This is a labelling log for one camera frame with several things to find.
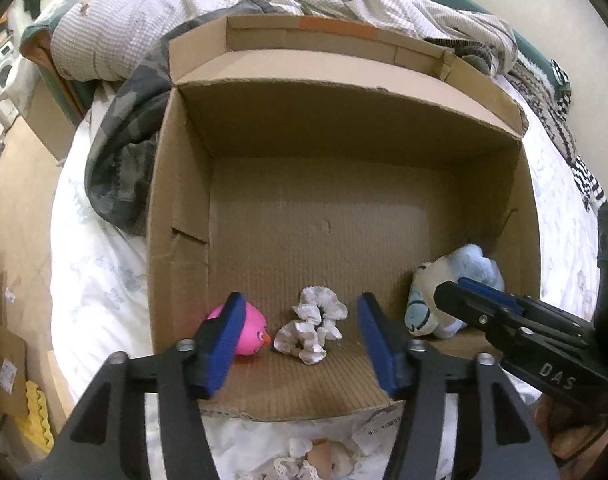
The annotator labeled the light blue plush toy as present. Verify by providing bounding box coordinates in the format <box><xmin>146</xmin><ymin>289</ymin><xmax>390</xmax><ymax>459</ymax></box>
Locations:
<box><xmin>404</xmin><ymin>244</ymin><xmax>505</xmax><ymax>339</ymax></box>

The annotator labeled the clear plastic packet with label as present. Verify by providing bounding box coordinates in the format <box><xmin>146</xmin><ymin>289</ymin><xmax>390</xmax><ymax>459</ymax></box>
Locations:
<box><xmin>352</xmin><ymin>406</ymin><xmax>403</xmax><ymax>456</ymax></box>

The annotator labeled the pink rubber duck toy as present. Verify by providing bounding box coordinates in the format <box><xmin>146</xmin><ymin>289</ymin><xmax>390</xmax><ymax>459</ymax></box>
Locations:
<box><xmin>206</xmin><ymin>294</ymin><xmax>272</xmax><ymax>356</ymax></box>

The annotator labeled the white lace scrunchie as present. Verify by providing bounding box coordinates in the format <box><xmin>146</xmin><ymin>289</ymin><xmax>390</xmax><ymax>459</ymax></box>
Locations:
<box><xmin>272</xmin><ymin>286</ymin><xmax>348</xmax><ymax>366</ymax></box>

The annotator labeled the beige lace scrunchie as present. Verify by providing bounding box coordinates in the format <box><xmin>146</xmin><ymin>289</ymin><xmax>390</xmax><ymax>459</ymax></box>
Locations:
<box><xmin>238</xmin><ymin>438</ymin><xmax>364</xmax><ymax>480</ymax></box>

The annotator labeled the person's right hand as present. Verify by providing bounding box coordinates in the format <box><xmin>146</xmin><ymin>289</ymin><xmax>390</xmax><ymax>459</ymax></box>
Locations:
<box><xmin>533</xmin><ymin>394</ymin><xmax>608</xmax><ymax>460</ymax></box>

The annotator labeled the yellow foam piece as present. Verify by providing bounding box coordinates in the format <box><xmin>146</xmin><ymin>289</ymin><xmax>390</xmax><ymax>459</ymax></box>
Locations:
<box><xmin>14</xmin><ymin>380</ymin><xmax>54</xmax><ymax>454</ymax></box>

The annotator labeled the white floral bed sheet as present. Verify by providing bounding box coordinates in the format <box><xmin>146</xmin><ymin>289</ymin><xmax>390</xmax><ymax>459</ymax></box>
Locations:
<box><xmin>50</xmin><ymin>82</ymin><xmax>599</xmax><ymax>479</ymax></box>

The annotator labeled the flat cardboard on floor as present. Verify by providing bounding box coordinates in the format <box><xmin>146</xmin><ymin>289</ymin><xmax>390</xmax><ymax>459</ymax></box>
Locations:
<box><xmin>0</xmin><ymin>272</ymin><xmax>27</xmax><ymax>419</ymax></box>

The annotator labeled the patterned knit blanket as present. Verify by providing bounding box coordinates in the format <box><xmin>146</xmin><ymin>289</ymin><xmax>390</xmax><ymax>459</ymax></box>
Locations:
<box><xmin>506</xmin><ymin>54</ymin><xmax>607</xmax><ymax>214</ymax></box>

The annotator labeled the open cardboard box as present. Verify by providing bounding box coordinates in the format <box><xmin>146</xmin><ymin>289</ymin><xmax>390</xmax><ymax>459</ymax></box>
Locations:
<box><xmin>146</xmin><ymin>13</ymin><xmax>543</xmax><ymax>423</ymax></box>

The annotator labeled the teal pillow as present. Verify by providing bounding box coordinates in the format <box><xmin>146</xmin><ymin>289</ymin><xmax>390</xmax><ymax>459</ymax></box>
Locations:
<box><xmin>430</xmin><ymin>0</ymin><xmax>573</xmax><ymax>97</ymax></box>

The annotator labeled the camouflage jacket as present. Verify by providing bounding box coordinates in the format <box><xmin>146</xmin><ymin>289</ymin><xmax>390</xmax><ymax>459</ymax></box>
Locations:
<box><xmin>84</xmin><ymin>0</ymin><xmax>280</xmax><ymax>236</ymax></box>

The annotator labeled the white washing machine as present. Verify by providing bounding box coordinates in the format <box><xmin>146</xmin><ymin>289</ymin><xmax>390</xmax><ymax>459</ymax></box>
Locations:
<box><xmin>0</xmin><ymin>40</ymin><xmax>19</xmax><ymax>130</ymax></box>

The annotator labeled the checkered bear print duvet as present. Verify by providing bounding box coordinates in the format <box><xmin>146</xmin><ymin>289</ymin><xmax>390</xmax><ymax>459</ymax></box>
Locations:
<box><xmin>20</xmin><ymin>0</ymin><xmax>518</xmax><ymax>81</ymax></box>

